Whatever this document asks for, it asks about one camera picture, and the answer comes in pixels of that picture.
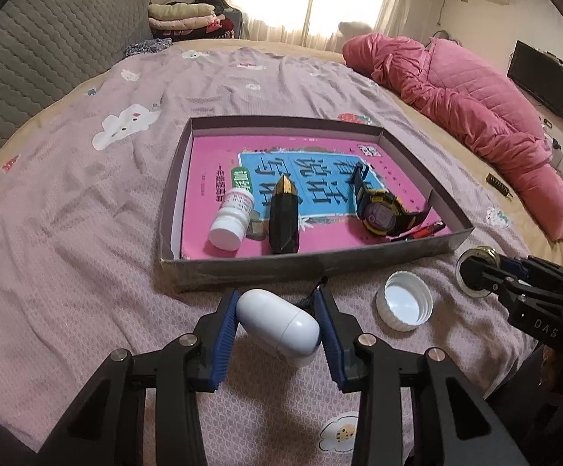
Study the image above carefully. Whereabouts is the white earbuds case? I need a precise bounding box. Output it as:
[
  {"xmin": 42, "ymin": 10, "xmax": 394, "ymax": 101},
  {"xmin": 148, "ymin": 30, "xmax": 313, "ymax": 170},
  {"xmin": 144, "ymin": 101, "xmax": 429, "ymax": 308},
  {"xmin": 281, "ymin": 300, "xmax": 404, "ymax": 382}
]
[{"xmin": 236, "ymin": 289, "xmax": 320, "ymax": 367}]

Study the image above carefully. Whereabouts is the white plastic bottle cap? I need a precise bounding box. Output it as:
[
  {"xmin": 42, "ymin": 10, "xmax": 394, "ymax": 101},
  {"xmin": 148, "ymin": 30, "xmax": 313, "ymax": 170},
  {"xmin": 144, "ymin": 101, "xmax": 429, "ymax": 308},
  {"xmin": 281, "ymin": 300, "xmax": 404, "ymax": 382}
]
[{"xmin": 375, "ymin": 270, "xmax": 434, "ymax": 332}]

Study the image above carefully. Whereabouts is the red black lighter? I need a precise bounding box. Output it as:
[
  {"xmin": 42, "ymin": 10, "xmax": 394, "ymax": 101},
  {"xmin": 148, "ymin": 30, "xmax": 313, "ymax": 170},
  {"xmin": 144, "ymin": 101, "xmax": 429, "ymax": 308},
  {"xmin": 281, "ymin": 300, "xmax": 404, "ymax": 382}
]
[{"xmin": 400, "ymin": 221, "xmax": 447, "ymax": 241}]

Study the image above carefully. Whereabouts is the black gold lipstick tube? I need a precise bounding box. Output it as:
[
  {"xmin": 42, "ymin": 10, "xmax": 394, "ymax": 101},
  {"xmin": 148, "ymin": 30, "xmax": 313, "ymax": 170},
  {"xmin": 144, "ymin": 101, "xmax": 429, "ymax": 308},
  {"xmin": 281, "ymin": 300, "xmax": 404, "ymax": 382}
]
[{"xmin": 269, "ymin": 175, "xmax": 299, "ymax": 255}]

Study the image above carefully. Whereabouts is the shallow cardboard box tray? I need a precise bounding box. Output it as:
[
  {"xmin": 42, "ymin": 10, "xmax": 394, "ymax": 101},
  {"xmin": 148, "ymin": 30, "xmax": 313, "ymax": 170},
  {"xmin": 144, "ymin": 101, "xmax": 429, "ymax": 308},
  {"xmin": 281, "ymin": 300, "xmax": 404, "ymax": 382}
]
[{"xmin": 158, "ymin": 116, "xmax": 473, "ymax": 290}]

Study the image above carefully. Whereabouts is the small white pill bottle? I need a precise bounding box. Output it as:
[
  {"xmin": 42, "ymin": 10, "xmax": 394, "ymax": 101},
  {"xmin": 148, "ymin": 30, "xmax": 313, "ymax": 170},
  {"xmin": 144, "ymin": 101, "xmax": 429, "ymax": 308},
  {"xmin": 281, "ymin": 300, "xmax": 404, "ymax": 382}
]
[{"xmin": 208, "ymin": 187, "xmax": 255, "ymax": 252}]

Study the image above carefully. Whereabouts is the black yellow digital watch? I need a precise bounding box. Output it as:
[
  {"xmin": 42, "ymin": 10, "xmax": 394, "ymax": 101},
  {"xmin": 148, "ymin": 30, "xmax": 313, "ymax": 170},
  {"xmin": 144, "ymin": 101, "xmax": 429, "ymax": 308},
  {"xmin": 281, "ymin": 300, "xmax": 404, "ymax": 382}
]
[{"xmin": 351, "ymin": 163, "xmax": 432, "ymax": 238}]

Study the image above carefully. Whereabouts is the pink blue children's book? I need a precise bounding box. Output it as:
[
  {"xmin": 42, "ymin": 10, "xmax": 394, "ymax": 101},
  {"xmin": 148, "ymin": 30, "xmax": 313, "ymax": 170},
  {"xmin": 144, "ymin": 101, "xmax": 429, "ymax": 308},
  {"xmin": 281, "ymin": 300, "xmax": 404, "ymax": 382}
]
[{"xmin": 180, "ymin": 135, "xmax": 430, "ymax": 260}]

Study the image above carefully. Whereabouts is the pink quilted duvet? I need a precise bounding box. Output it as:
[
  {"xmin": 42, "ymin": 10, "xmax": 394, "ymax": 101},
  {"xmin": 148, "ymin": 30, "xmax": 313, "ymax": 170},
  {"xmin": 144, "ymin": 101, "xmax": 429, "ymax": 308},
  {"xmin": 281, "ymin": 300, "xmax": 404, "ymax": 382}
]
[{"xmin": 342, "ymin": 34, "xmax": 563, "ymax": 242}]

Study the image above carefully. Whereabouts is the purple patterned bed sheet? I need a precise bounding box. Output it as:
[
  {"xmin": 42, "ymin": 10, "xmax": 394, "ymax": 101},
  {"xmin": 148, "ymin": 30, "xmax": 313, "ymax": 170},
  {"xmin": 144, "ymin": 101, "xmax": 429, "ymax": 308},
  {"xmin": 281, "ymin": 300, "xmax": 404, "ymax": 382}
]
[{"xmin": 0, "ymin": 47, "xmax": 536, "ymax": 465}]

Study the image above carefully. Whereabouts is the stack of folded clothes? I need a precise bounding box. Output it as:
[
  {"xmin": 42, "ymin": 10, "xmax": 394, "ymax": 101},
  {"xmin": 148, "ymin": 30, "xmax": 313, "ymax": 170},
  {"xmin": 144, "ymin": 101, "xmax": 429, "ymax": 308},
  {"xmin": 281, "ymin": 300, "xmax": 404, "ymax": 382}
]
[{"xmin": 148, "ymin": 0, "xmax": 243, "ymax": 42}]

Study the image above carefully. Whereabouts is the grey quilted headboard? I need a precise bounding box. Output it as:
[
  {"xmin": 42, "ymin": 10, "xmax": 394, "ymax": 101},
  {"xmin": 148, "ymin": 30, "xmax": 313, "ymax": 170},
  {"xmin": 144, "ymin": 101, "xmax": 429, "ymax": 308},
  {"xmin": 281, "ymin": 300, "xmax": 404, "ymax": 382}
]
[{"xmin": 0, "ymin": 0, "xmax": 151, "ymax": 149}]

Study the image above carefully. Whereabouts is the black wall television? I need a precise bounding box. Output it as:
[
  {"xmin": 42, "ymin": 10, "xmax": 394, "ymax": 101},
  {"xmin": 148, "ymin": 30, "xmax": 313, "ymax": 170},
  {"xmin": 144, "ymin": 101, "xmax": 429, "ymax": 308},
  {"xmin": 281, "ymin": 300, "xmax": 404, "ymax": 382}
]
[{"xmin": 506, "ymin": 40, "xmax": 563, "ymax": 120}]

